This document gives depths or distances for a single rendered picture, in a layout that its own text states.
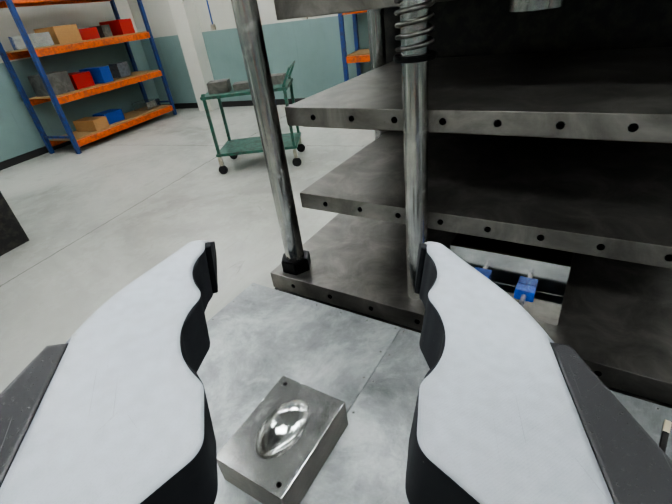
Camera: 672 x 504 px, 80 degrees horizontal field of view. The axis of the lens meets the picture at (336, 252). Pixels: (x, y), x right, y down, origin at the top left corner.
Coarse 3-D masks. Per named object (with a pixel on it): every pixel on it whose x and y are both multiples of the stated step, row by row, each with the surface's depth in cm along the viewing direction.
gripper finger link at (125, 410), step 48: (144, 288) 9; (192, 288) 9; (96, 336) 8; (144, 336) 8; (192, 336) 9; (96, 384) 7; (144, 384) 7; (192, 384) 7; (48, 432) 6; (96, 432) 6; (144, 432) 6; (192, 432) 6; (48, 480) 5; (96, 480) 6; (144, 480) 6; (192, 480) 6
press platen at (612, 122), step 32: (448, 64) 136; (480, 64) 129; (512, 64) 123; (544, 64) 117; (576, 64) 112; (608, 64) 107; (640, 64) 103; (320, 96) 115; (352, 96) 110; (384, 96) 105; (448, 96) 97; (480, 96) 94; (512, 96) 90; (544, 96) 87; (576, 96) 84; (608, 96) 81; (640, 96) 79; (384, 128) 97; (448, 128) 89; (480, 128) 85; (512, 128) 82; (544, 128) 79; (576, 128) 76; (608, 128) 74; (640, 128) 71
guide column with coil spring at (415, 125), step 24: (408, 0) 76; (408, 72) 82; (408, 96) 85; (408, 120) 88; (408, 144) 90; (408, 168) 94; (408, 192) 97; (408, 216) 100; (408, 240) 104; (408, 264) 108; (408, 288) 113
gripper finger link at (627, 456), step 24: (576, 360) 8; (576, 384) 7; (600, 384) 7; (576, 408) 7; (600, 408) 7; (624, 408) 7; (600, 432) 6; (624, 432) 6; (600, 456) 6; (624, 456) 6; (648, 456) 6; (624, 480) 6; (648, 480) 6
